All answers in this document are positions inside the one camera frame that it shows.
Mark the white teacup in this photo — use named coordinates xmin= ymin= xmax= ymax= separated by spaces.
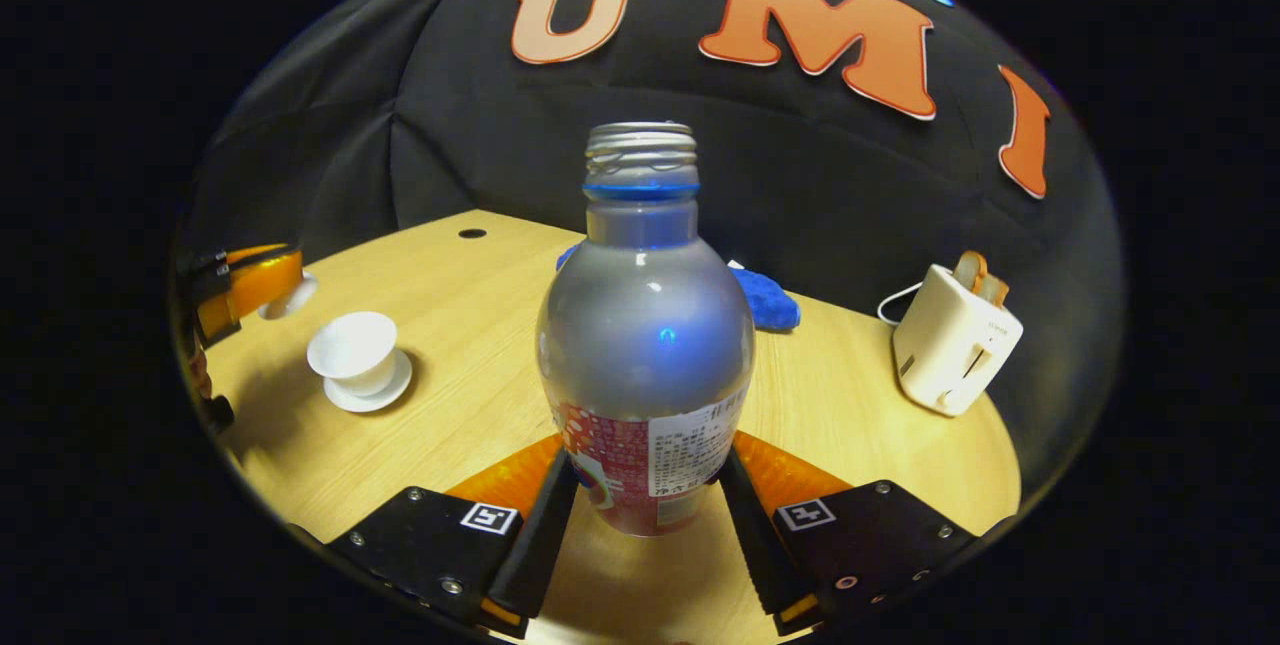
xmin=306 ymin=311 xmax=399 ymax=398

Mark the white teacup lid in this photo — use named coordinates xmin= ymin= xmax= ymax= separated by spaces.
xmin=258 ymin=270 xmax=319 ymax=321

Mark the white saucer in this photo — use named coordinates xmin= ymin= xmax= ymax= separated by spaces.
xmin=322 ymin=347 xmax=413 ymax=414

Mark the blue towel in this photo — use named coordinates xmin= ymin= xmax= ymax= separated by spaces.
xmin=556 ymin=243 xmax=802 ymax=333

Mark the silver water bottle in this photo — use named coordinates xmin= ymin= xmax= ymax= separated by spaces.
xmin=535 ymin=121 xmax=757 ymax=538

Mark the white toaster cable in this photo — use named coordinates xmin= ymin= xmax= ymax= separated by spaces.
xmin=877 ymin=283 xmax=926 ymax=328

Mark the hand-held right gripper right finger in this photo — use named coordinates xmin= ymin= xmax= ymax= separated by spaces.
xmin=718 ymin=430 xmax=979 ymax=638

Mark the black backdrop cloth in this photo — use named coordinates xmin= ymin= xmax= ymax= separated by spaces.
xmin=175 ymin=0 xmax=1126 ymax=486

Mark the white toaster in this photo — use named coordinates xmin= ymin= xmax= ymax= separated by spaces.
xmin=892 ymin=263 xmax=1025 ymax=418

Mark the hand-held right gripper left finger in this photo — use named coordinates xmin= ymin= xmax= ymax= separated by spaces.
xmin=325 ymin=433 xmax=581 ymax=638

